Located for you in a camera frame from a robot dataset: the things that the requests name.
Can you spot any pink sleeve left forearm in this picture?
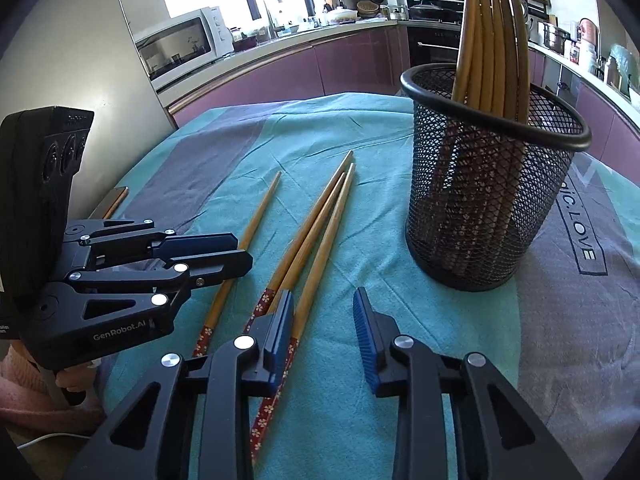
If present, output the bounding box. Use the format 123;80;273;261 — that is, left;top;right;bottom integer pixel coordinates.
1;339;105;434

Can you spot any bamboo chopstick seven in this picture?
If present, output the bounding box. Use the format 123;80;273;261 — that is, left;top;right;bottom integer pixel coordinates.
491;0;506;117

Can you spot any bamboo chopstick three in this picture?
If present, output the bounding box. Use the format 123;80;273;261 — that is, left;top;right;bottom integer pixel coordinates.
266;171;345;313

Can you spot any bamboo chopstick two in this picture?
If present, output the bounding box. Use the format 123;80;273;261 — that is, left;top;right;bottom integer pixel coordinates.
243;151;354;333

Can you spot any white microwave oven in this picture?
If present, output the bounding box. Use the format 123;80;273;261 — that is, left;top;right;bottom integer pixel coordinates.
134;6;233;91

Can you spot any bamboo chopstick four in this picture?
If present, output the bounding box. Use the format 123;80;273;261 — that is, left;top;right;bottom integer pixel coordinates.
499;0;529;124

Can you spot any teal grey tablecloth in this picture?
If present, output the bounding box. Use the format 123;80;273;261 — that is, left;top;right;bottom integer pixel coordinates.
117;93;639;479

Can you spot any smartphone with orange edge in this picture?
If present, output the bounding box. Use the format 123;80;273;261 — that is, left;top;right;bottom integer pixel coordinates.
90;186;129;220

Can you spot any bamboo chopstick eight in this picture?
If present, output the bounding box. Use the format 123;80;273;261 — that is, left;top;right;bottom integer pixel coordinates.
452;0;480;103

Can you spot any black camera box left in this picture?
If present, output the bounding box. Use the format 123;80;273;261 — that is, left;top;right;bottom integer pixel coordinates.
1;106;94;339

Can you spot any black mesh cup holder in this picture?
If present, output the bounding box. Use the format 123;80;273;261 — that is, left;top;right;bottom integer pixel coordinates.
400;63;592;292

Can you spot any mint green air fryer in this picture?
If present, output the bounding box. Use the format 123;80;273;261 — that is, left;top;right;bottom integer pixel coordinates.
604;44;639;96

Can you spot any kitchen faucet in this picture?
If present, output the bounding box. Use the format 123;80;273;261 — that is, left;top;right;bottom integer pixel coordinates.
265;0;281;37

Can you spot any pink thermos jug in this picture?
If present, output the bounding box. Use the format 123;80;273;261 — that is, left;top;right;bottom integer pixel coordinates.
577;18;599;49

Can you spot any bamboo chopstick one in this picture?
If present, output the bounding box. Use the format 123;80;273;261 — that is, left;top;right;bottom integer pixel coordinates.
192;171;281;358

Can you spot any black built-in oven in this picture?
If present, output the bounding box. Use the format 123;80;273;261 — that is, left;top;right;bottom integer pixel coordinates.
406;0;464;66

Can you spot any left hand with bandage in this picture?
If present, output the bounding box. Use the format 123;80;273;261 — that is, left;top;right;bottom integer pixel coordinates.
50;359;102;411

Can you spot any steel stock pot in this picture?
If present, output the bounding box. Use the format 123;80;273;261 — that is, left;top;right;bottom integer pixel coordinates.
538;22;570;54

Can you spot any bamboo chopstick five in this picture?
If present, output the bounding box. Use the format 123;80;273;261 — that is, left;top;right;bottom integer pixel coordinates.
248;161;356;463

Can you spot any bamboo chopstick six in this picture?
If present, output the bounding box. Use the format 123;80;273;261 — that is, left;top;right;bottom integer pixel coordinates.
480;0;495;113

